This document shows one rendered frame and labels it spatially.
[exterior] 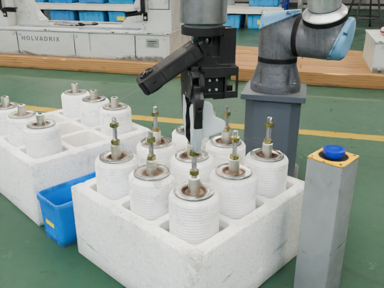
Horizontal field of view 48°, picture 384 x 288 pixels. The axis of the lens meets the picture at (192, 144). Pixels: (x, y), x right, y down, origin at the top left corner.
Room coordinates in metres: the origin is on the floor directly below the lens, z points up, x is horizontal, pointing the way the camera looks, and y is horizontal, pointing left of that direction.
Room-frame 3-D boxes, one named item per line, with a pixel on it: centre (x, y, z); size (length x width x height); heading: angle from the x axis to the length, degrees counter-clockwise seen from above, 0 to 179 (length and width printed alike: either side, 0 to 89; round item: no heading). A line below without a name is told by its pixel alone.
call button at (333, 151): (0.73, -0.26, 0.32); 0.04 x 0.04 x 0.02
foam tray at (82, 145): (1.26, 0.40, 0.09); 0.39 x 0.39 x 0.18; 44
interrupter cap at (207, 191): (0.71, 0.00, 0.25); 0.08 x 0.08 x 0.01
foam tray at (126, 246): (0.88, 0.00, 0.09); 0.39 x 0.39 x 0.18; 46
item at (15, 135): (1.18, 0.49, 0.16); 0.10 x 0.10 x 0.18
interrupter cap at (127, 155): (0.88, 0.17, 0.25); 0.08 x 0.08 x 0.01
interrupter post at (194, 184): (0.71, 0.00, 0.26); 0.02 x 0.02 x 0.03
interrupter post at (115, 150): (0.88, 0.17, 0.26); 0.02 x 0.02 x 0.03
